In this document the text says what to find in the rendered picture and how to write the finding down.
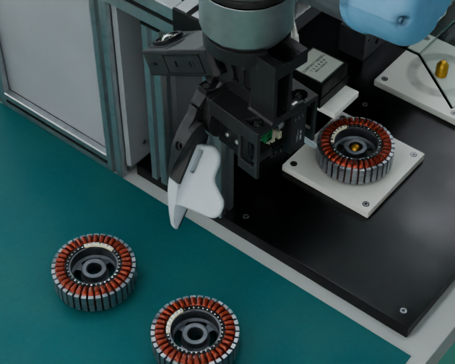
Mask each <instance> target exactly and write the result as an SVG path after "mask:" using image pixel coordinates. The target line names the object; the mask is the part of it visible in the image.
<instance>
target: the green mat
mask: <svg viewBox="0 0 455 364"><path fill-rule="evenodd" d="M94 233H99V235H100V234H101V233H102V234H106V236H107V235H112V236H113V237H114V236H115V237H117V238H118V239H119V240H120V239H121V240H122V241H124V243H126V244H127V245H128V246H129V247H130V248H131V249H132V252H133V253H134V257H135V259H136V273H137V279H136V285H135V286H134V289H133V291H131V294H130V296H128V295H127V296H128V298H127V299H125V300H122V301H123V302H122V303H120V304H116V306H115V307H112V308H111V306H110V308H109V309H107V310H105V309H104V307H103V310H102V311H97V307H96V309H95V311H94V312H90V310H88V311H83V310H82V309H81V310H77V309H76V307H75V308H72V307H70V306H69V305H67V304H65V303H64V301H62V300H61V299H60V297H59V296H58V295H57V294H56V291H55V288H54V284H53V278H52V274H51V265H52V261H53V259H54V258H55V257H54V256H55V255H56V253H58V250H59V249H60V248H62V246H63V245H64V244H67V242H69V241H70V240H72V241H74V240H73V239H74V238H77V237H78V238H79V239H80V236H81V235H85V237H86V238H87V234H92V237H93V235H94ZM67 245H68V244H67ZM190 295H195V296H196V299H197V298H198V295H203V298H205V296H208V297H210V300H211V299H212V298H214V299H217V302H218V301H221V302H223V305H224V304H225V305H226V306H228V307H229V309H231V310H232V312H233V314H235V316H236V318H237V319H236V320H238V325H239V329H240V334H239V349H238V354H237V355H236V358H235V360H234V361H233V363H232V364H405V363H406V362H407V361H408V360H409V359H410V358H411V355H408V354H407V353H406V352H404V351H402V350H401V349H399V348H398V347H396V346H394V345H393V344H391V343H390V342H387V341H386V340H385V339H383V338H381V337H380V336H378V335H377V334H374V333H373V332H372V331H370V330H368V329H366V328H365V327H364V326H362V325H360V324H359V323H357V322H356V321H353V320H352V319H351V318H349V317H347V316H346V315H344V314H343V313H340V312H339V311H338V310H336V309H334V308H332V307H331V306H330V305H328V304H326V303H325V302H323V301H322V300H319V299H318V298H316V297H315V296H313V295H312V294H310V293H309V292H306V291H305V290H304V289H302V288H300V287H298V286H297V285H295V284H294V283H292V282H291V281H289V280H288V279H285V278H284V277H282V276H281V275H279V274H278V273H276V272H274V271H272V270H271V269H270V268H268V267H266V266H264V265H263V264H261V263H260V262H258V261H257V260H255V259H253V258H251V257H250V256H248V255H247V254H245V253H244V252H242V251H240V250H238V249H237V248H236V247H234V246H232V245H230V244H229V243H227V242H226V241H224V240H223V239H221V238H219V237H217V236H216V235H214V234H213V233H211V232H209V231H208V230H206V229H204V228H203V227H202V226H200V225H198V224H196V223H195V222H193V221H192V220H190V219H189V218H187V217H185V216H184V218H183V221H182V223H181V225H180V227H179V229H175V228H174V227H172V225H171V223H170V216H169V209H168V205H166V204H164V203H162V202H161V201H159V200H158V199H156V198H155V197H153V196H151V195H149V194H148V193H146V192H145V191H143V190H141V189H140V188H138V187H136V186H135V185H134V184H132V183H130V182H128V181H127V180H125V179H124V178H122V177H120V176H119V175H117V174H115V173H114V172H112V171H111V170H109V169H107V168H106V167H104V166H102V165H101V164H100V163H98V162H96V161H94V160H93V159H91V158H90V157H88V156H86V155H84V154H83V153H81V152H80V151H78V150H77V149H75V148H73V147H72V146H70V145H68V144H67V143H66V142H63V141H62V140H60V139H59V138H57V137H56V136H54V135H52V134H50V133H49V132H47V131H46V130H44V129H42V128H40V127H39V126H38V125H36V124H34V123H33V122H31V121H29V120H28V119H26V118H25V117H23V116H21V115H20V114H18V113H16V112H15V111H13V110H12V109H10V108H8V107H6V106H5V105H4V104H2V103H0V364H158V363H157V360H156V359H155V357H154V354H153V352H152V341H151V326H152V322H153V320H154V319H155V316H156V314H157V313H159V310H160V309H161V308H164V306H165V305H166V304H169V305H170V301H172V300H174V301H175V302H176V299H177V298H181V299H182V300H183V297H184V296H188V297H189V300H190V299H191V297H190Z"/></svg>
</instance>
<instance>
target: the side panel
mask: <svg viewBox="0 0 455 364"><path fill-rule="evenodd" d="M0 101H1V103H2V104H4V105H5V106H6V107H8V108H10V109H12V110H13V111H15V112H16V113H18V114H20V115H21V116H23V117H25V118H26V119H28V120H29V121H31V122H33V123H34V124H36V125H38V126H39V127H40V128H42V129H44V130H46V131H47V132H49V133H50V134H52V135H54V136H55V137H57V138H59V139H60V140H62V141H63V142H66V143H67V144H68V145H70V146H72V147H73V148H75V149H76V150H78V151H80V152H81V153H83V154H84V155H86V156H88V157H90V158H91V159H93V160H94V161H96V162H97V163H100V164H101V165H102V166H104V167H106V168H107V169H109V170H111V171H112V172H114V171H116V172H117V175H118V176H120V177H122V178H123V177H125V176H126V175H127V169H128V170H130V171H132V170H133V169H135V165H134V166H133V167H132V168H131V167H130V166H128V165H127V164H126V152H125V144H124V130H123V123H122V115H121V101H120V94H119V86H118V72H117V64H116V50H115V43H114V35H113V21H112V14H111V5H110V4H109V3H107V2H105V1H103V0H0Z"/></svg>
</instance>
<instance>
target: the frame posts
mask: <svg viewBox="0 0 455 364"><path fill-rule="evenodd" d="M140 24H141V29H142V47H143V50H144V49H145V48H148V47H149V46H151V45H152V44H153V43H152V42H153V41H154V40H156V39H157V38H159V37H160V36H162V35H165V34H166V33H164V32H163V31H161V30H158V29H157V28H155V27H153V26H151V25H149V24H147V23H146V22H143V21H140ZM143 58H144V76H145V87H146V96H147V115H148V125H149V144H150V154H151V163H152V177H153V178H155V179H156V180H158V179H159V178H160V177H161V183H163V184H165V185H166V186H168V179H169V176H168V164H169V159H170V151H171V146H172V143H173V139H174V136H175V135H176V132H177V130H178V119H177V103H176V76H156V75H152V74H151V71H150V69H149V67H148V65H147V62H146V60H145V57H144V54H143ZM205 131H206V130H205ZM206 132H207V133H208V135H209V136H208V140H207V144H213V145H214V146H216V147H217V148H218V150H219V151H220V155H221V163H220V167H219V169H218V171H217V175H216V178H215V180H216V184H217V187H218V189H219V190H220V193H221V194H222V197H223V199H224V208H223V211H222V213H221V215H220V216H219V218H222V217H223V216H224V215H225V214H226V209H227V210H229V211H230V210H231V209H232V208H233V193H234V150H232V149H231V148H229V146H227V145H226V144H224V143H223V142H221V141H220V140H219V137H218V136H212V135H211V134H210V133H209V132H208V131H206Z"/></svg>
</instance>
